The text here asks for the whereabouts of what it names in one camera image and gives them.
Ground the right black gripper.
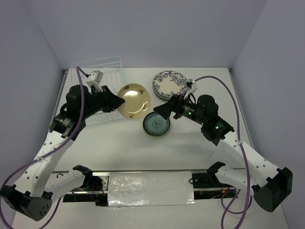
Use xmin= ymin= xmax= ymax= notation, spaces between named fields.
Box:
xmin=153 ymin=92 xmax=206 ymax=125

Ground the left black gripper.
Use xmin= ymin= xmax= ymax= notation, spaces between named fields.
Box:
xmin=80 ymin=85 xmax=125 ymax=118

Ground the teal green plate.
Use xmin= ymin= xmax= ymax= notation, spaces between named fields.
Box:
xmin=142 ymin=112 xmax=171 ymax=128

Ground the white pink plate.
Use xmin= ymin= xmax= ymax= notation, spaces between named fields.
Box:
xmin=153 ymin=89 xmax=175 ymax=100

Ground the dark green plate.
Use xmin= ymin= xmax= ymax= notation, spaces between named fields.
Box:
xmin=143 ymin=127 xmax=170 ymax=137

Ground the beige plate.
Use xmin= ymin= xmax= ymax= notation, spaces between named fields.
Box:
xmin=117 ymin=83 xmax=151 ymax=120

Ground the dark patterned plate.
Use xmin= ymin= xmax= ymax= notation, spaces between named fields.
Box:
xmin=152 ymin=71 xmax=187 ymax=95

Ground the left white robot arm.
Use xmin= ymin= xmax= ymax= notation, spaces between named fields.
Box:
xmin=0 ymin=85 xmax=125 ymax=221

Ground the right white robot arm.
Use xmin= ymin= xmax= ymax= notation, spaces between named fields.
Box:
xmin=153 ymin=94 xmax=293 ymax=212

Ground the silver foil tape patch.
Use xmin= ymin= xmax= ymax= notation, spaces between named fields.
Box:
xmin=108 ymin=171 xmax=195 ymax=207

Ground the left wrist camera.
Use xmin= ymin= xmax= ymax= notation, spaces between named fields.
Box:
xmin=86 ymin=70 xmax=103 ymax=92

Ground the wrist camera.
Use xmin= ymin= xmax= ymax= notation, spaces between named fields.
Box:
xmin=86 ymin=70 xmax=103 ymax=92
xmin=184 ymin=79 xmax=198 ymax=99

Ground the white wire dish rack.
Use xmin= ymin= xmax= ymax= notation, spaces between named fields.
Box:
xmin=69 ymin=56 xmax=123 ymax=125

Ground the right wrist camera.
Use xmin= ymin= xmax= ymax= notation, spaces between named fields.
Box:
xmin=184 ymin=79 xmax=198 ymax=99

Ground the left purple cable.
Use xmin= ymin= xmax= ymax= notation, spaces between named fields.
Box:
xmin=0 ymin=66 xmax=86 ymax=229

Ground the purple cable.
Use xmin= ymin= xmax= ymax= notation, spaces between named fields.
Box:
xmin=0 ymin=66 xmax=86 ymax=229
xmin=187 ymin=75 xmax=253 ymax=229

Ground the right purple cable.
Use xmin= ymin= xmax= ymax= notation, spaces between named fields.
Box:
xmin=187 ymin=75 xmax=253 ymax=229

